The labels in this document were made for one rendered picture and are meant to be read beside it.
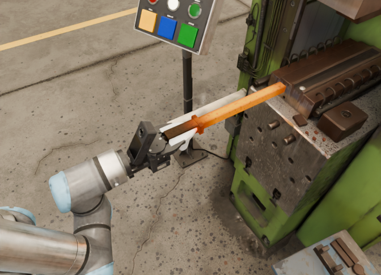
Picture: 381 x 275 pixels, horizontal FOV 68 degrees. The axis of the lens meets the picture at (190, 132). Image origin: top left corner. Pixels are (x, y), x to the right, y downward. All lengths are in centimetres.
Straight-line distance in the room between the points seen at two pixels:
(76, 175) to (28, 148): 164
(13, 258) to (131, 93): 196
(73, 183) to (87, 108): 176
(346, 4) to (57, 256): 85
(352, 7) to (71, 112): 205
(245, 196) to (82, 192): 114
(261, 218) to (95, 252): 108
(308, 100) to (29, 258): 85
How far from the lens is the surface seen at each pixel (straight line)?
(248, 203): 166
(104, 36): 321
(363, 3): 82
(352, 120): 99
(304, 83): 105
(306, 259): 107
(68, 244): 68
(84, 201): 71
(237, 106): 81
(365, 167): 118
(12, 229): 62
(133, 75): 263
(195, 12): 116
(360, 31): 142
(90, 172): 69
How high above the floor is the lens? 162
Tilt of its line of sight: 50 degrees down
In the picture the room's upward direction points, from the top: straight up
